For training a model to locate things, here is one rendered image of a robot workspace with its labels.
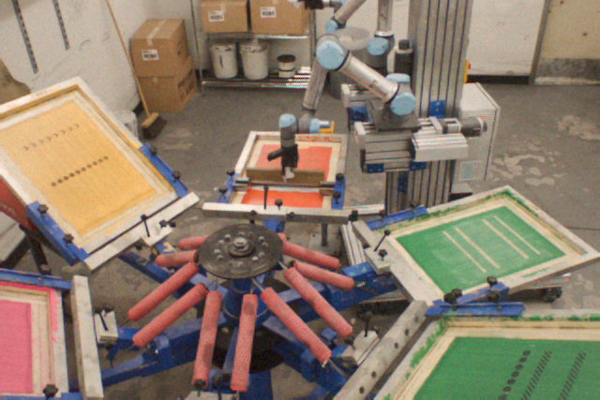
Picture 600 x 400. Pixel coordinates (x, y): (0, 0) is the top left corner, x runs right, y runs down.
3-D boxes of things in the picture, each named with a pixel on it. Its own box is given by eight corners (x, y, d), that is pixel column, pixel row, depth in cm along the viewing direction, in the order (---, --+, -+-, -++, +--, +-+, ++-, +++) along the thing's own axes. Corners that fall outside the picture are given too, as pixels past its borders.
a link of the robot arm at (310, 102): (318, 23, 269) (293, 114, 295) (319, 31, 260) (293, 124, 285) (341, 29, 271) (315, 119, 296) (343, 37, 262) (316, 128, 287)
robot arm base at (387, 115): (406, 110, 298) (407, 92, 292) (413, 123, 285) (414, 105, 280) (377, 111, 297) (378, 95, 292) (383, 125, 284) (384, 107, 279)
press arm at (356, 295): (504, 245, 263) (506, 236, 260) (513, 253, 258) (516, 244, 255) (249, 330, 225) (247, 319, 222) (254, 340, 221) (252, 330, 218)
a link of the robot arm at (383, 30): (369, 58, 334) (372, -39, 304) (376, 49, 345) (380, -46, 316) (389, 60, 330) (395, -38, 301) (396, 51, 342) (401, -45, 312)
